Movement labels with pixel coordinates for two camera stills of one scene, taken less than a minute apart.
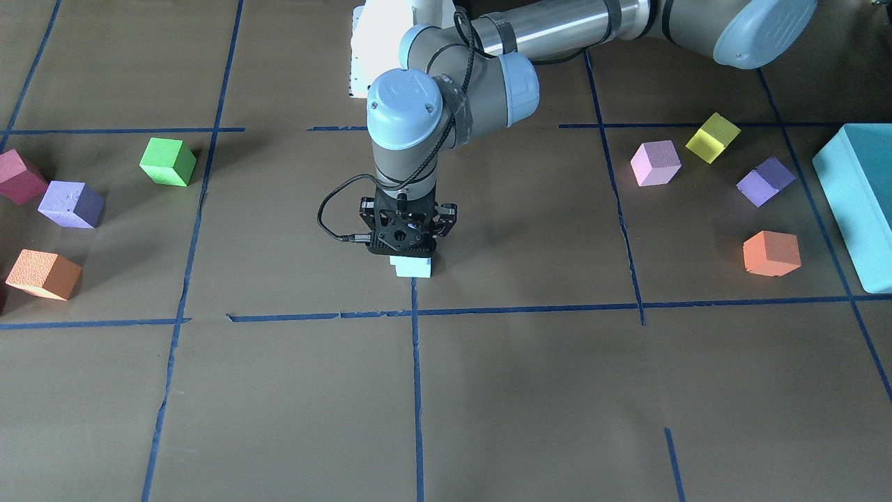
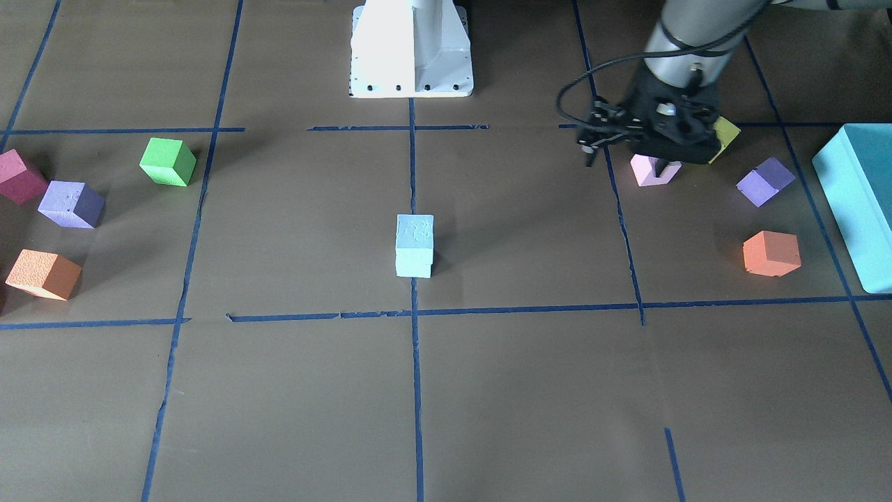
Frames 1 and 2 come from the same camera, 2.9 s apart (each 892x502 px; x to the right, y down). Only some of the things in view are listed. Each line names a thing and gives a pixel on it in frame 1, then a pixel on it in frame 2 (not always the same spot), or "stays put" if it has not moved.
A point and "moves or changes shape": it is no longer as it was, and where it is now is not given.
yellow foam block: [714, 135] stays put
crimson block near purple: [17, 183] stays put
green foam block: [169, 162] stays put
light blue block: [414, 269] stays put
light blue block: [411, 265] moves or changes shape
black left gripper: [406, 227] to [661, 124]
